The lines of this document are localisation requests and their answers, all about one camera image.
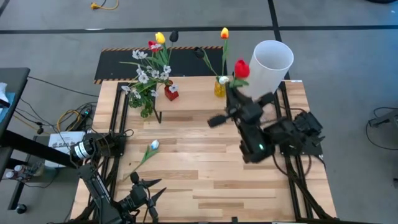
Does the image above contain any white blossom artificial spray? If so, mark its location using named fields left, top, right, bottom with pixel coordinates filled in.
left=119, top=49, right=180, bottom=100

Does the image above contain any black floor cable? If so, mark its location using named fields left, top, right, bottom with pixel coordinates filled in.
left=27, top=75, right=100, bottom=98

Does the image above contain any yellow orange artificial tulip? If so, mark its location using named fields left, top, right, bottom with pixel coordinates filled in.
left=220, top=27, right=230, bottom=83

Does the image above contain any black aluminium mounting frame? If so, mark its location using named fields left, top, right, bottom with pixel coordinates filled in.
left=70, top=81, right=133, bottom=223
left=272, top=80, right=338, bottom=222

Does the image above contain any black hazard striped floor mat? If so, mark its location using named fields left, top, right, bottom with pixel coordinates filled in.
left=93, top=45, right=228, bottom=85

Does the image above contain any black side desk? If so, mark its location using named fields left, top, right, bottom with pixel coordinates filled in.
left=0, top=67, right=84, bottom=215

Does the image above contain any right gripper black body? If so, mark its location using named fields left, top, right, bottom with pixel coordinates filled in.
left=206, top=90, right=276, bottom=133

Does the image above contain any yellow glass vase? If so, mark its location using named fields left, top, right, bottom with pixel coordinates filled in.
left=213, top=81, right=227, bottom=98

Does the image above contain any red glass vase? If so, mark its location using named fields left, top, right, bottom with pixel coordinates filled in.
left=164, top=83, right=180, bottom=102

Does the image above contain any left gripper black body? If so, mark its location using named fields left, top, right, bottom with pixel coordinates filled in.
left=118, top=170, right=160, bottom=223

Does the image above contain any wooden shelf with black legs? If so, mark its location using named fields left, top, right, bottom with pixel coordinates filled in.
left=152, top=74, right=233, bottom=124

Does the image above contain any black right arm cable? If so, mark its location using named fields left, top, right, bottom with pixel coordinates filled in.
left=272, top=154, right=312, bottom=177

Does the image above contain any small electronics clutter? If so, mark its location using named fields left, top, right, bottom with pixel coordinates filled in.
left=21, top=161, right=44, bottom=181

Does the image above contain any black artificial tulip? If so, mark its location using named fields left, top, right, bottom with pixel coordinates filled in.
left=193, top=46, right=220, bottom=82
left=166, top=30, right=180, bottom=86

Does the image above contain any yellow plug extension cable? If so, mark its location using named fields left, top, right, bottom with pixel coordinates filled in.
left=90, top=0, right=120, bottom=11

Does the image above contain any white shade table lamp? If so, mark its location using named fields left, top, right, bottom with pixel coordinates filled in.
left=245, top=39, right=295, bottom=103

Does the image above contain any white crumpled paper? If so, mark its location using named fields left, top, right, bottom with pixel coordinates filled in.
left=0, top=82, right=10, bottom=108

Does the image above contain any white printed cardboard box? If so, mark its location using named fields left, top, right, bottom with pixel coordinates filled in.
left=46, top=131, right=86, bottom=169

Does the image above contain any red artificial tulip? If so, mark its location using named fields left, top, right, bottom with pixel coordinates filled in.
left=147, top=40, right=170, bottom=86
left=228, top=58, right=251, bottom=90

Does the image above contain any black floor device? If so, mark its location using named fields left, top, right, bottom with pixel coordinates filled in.
left=368, top=107, right=398, bottom=128

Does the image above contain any green leafy sprig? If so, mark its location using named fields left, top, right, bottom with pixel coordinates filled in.
left=128, top=79, right=156, bottom=119

